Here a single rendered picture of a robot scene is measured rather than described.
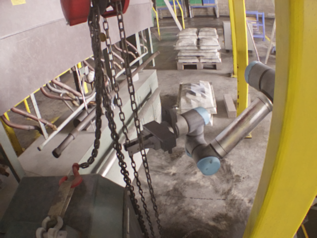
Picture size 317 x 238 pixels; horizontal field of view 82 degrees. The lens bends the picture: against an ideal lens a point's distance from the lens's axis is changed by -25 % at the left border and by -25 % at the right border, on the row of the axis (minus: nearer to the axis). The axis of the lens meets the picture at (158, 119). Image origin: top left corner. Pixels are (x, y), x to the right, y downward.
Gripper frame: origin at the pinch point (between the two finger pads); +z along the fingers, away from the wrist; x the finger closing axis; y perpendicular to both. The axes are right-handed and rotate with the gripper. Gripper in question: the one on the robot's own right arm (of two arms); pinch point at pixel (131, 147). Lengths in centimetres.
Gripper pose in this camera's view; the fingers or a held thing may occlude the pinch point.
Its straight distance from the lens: 78.5
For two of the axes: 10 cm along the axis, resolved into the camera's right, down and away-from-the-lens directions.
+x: -5.3, -3.5, 7.7
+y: 1.2, 8.7, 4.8
